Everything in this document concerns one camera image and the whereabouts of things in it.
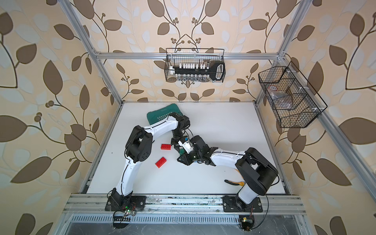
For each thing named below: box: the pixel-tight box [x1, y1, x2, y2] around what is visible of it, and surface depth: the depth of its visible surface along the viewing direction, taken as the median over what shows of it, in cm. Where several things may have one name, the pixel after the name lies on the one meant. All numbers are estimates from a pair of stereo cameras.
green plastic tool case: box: [146, 103, 183, 126], surface depth 110 cm
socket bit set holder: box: [169, 60, 226, 82], surface depth 86 cm
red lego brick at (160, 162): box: [155, 156, 167, 169], surface depth 89 cm
